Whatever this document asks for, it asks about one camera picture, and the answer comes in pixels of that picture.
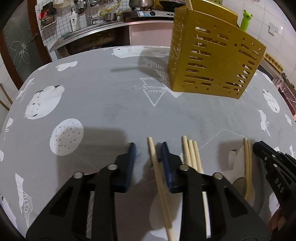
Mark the wooden chopstick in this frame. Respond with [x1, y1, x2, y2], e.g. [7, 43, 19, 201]
[193, 141, 211, 238]
[147, 137, 176, 241]
[182, 136, 192, 167]
[188, 140, 198, 171]

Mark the small steel saucepan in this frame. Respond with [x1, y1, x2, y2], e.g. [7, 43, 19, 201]
[103, 13, 118, 22]

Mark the white soap bottle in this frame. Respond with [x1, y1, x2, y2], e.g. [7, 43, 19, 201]
[70, 9, 80, 32]

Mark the dark framed glass door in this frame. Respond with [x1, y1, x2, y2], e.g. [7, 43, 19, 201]
[1, 1, 52, 89]

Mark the steel cooking pot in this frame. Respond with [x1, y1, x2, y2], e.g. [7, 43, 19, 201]
[129, 0, 154, 9]

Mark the steel kitchen sink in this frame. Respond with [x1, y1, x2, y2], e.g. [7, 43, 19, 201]
[49, 21, 130, 58]

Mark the chopstick in holder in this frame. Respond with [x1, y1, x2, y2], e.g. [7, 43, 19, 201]
[185, 0, 193, 10]

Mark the yellow perforated utensil holder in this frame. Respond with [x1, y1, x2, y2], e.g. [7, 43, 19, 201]
[168, 1, 266, 99]

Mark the person's hand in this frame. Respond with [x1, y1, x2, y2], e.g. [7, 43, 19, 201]
[267, 207, 287, 234]

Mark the green frog utensil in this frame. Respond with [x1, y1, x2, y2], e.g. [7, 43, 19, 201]
[240, 9, 253, 32]

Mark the steel faucet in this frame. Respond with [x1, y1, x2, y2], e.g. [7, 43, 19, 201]
[82, 0, 98, 26]

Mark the grey animal print tablecloth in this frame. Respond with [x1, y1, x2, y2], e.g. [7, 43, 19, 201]
[1, 46, 295, 240]

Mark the yellow egg carton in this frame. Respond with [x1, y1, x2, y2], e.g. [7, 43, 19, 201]
[264, 53, 283, 72]

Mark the white wall socket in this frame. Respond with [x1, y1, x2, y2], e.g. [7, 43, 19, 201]
[268, 23, 278, 36]

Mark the gas stove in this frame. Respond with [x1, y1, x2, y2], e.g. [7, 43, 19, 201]
[122, 10, 175, 20]

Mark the pale chopstick spoon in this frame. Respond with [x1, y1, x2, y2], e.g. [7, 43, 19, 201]
[246, 140, 252, 201]
[243, 138, 248, 202]

